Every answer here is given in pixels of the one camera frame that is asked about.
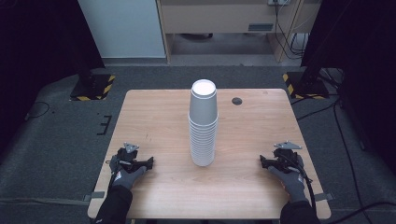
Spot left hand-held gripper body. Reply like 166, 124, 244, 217
108, 142, 145, 172

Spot person's left hand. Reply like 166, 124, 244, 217
109, 154, 148, 191

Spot long black floor cable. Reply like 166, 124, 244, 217
332, 102, 366, 224

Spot left hand-held gripper cable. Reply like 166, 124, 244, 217
106, 173, 117, 191

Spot striped black stand base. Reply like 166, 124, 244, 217
282, 71, 331, 101
69, 73, 117, 102

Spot stack of white paper cups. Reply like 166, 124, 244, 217
188, 78, 219, 167

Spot hanging black cables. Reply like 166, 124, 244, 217
273, 0, 309, 61

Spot white panel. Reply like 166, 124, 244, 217
77, 0, 167, 60

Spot thin black floor cable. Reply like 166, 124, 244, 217
23, 101, 51, 121

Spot black curtain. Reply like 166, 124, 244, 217
0, 0, 106, 158
300, 0, 396, 175

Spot light wooden desk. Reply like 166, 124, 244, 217
156, 0, 322, 64

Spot thick black floor cable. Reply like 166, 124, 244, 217
326, 201, 396, 224

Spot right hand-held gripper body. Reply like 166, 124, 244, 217
270, 140, 304, 173

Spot grey table strap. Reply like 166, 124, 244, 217
313, 192, 334, 203
82, 190, 106, 203

